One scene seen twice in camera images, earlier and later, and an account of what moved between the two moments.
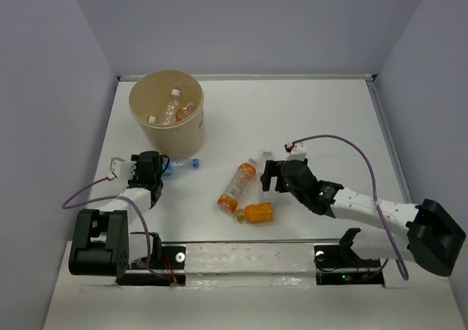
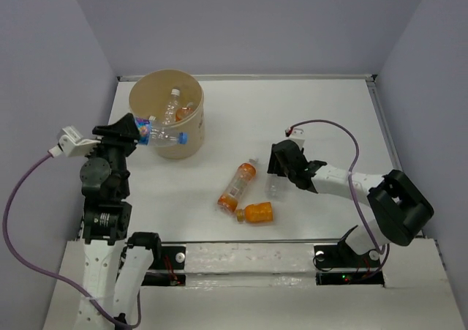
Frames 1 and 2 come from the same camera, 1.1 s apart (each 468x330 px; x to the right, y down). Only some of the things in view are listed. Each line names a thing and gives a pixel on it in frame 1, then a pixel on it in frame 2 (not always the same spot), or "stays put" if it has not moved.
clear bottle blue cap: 170,166 -> 151,134
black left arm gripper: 133,180 -> 123,132
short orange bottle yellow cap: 260,212 stays put
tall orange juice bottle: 237,186 stays put
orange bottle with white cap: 182,113 stays put
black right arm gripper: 273,168 -> 274,165
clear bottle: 170,114 stays put
